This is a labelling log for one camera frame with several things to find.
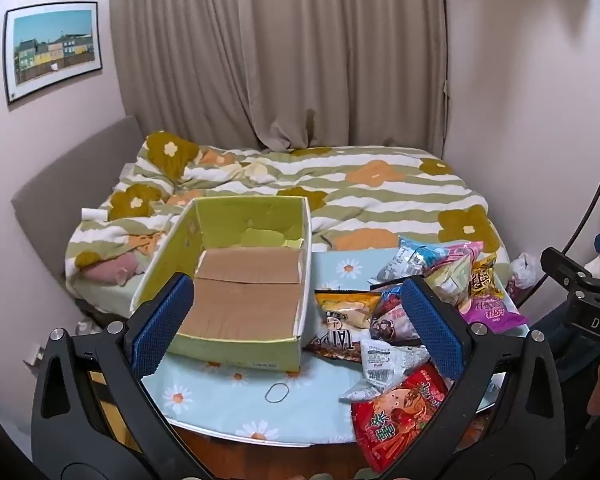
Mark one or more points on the red snack packet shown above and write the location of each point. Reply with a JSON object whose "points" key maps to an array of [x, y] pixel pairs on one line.
{"points": [[395, 420]]}

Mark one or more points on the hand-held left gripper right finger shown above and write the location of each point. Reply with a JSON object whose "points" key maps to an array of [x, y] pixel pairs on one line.
{"points": [[430, 320]]}

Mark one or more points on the pink plush toy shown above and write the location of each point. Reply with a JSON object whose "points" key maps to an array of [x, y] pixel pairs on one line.
{"points": [[115, 267]]}

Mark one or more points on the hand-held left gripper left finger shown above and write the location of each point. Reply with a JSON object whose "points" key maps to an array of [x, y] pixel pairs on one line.
{"points": [[162, 325]]}

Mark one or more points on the dark brown snack packet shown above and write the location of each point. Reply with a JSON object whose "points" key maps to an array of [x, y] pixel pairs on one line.
{"points": [[340, 342]]}

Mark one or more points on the yellow and brown snack packet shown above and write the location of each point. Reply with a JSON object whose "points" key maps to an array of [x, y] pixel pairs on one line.
{"points": [[482, 280]]}

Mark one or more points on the green striped floral blanket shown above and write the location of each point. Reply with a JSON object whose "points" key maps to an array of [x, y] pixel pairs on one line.
{"points": [[380, 195]]}

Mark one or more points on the pink snack packet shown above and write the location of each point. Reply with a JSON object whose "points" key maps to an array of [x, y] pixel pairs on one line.
{"points": [[460, 250]]}

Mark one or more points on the framed picture of houses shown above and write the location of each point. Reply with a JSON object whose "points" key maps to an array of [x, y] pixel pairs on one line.
{"points": [[55, 50]]}

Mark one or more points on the green and white cardboard box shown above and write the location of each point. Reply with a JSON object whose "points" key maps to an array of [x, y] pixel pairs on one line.
{"points": [[250, 290]]}

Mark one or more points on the orange snack packet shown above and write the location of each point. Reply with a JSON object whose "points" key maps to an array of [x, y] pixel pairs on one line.
{"points": [[345, 305]]}

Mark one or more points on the pale yellow snack packet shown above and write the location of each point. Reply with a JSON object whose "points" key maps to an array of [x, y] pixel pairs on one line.
{"points": [[447, 277]]}

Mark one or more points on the beige curtain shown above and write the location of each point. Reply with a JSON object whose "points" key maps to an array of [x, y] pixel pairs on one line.
{"points": [[280, 60]]}

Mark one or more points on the black rubber band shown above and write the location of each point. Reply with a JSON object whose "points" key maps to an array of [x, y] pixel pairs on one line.
{"points": [[265, 394]]}

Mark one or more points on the white plastic bag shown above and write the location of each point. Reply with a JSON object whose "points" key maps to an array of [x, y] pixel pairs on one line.
{"points": [[525, 270]]}

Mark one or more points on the dark blue cloth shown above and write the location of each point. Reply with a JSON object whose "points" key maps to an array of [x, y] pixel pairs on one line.
{"points": [[555, 330]]}

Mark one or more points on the pink-white snack bag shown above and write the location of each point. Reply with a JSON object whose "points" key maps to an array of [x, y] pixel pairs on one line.
{"points": [[395, 325]]}

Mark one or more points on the purple snack packet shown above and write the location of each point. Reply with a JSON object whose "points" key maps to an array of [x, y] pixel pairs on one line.
{"points": [[490, 312]]}

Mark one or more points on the blue and white snack packet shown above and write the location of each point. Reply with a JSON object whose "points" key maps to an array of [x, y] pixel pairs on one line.
{"points": [[405, 260]]}

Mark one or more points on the grey padded headboard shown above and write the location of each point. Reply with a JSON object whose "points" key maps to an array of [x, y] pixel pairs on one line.
{"points": [[70, 175]]}

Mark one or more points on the light blue daisy tablecloth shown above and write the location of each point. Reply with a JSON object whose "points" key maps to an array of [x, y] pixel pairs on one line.
{"points": [[220, 385]]}

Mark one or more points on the small white object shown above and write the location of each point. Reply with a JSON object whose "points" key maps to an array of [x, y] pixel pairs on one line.
{"points": [[34, 355]]}

